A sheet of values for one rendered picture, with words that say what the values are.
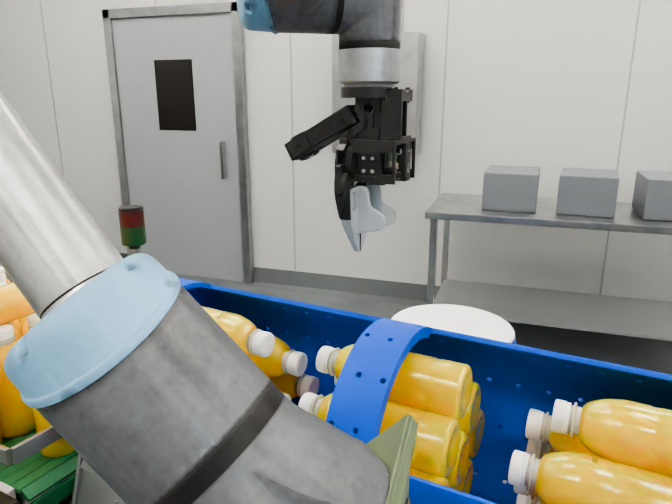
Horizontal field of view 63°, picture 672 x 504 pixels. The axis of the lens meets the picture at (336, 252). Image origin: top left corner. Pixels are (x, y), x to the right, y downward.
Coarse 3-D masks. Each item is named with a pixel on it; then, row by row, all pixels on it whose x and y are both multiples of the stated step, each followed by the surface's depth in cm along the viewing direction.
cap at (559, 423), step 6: (558, 402) 66; (564, 402) 66; (558, 408) 65; (564, 408) 65; (552, 414) 65; (558, 414) 65; (564, 414) 65; (552, 420) 65; (558, 420) 65; (564, 420) 64; (552, 426) 65; (558, 426) 65; (564, 426) 64; (558, 432) 65; (564, 432) 65
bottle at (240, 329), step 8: (208, 312) 89; (216, 312) 89; (224, 312) 89; (216, 320) 87; (224, 320) 87; (232, 320) 87; (240, 320) 87; (248, 320) 88; (224, 328) 86; (232, 328) 86; (240, 328) 86; (248, 328) 86; (256, 328) 88; (232, 336) 85; (240, 336) 85; (248, 336) 86; (240, 344) 85; (248, 344) 85; (248, 352) 87
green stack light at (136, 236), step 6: (120, 228) 144; (126, 228) 143; (132, 228) 143; (138, 228) 144; (144, 228) 146; (120, 234) 145; (126, 234) 143; (132, 234) 143; (138, 234) 144; (144, 234) 146; (126, 240) 144; (132, 240) 144; (138, 240) 144; (144, 240) 146
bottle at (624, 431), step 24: (576, 408) 65; (600, 408) 63; (624, 408) 62; (648, 408) 61; (576, 432) 64; (600, 432) 61; (624, 432) 60; (648, 432) 59; (600, 456) 63; (624, 456) 60; (648, 456) 59
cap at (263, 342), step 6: (258, 336) 85; (264, 336) 84; (270, 336) 86; (252, 342) 85; (258, 342) 84; (264, 342) 85; (270, 342) 86; (252, 348) 85; (258, 348) 84; (264, 348) 85; (270, 348) 86; (258, 354) 85; (264, 354) 85
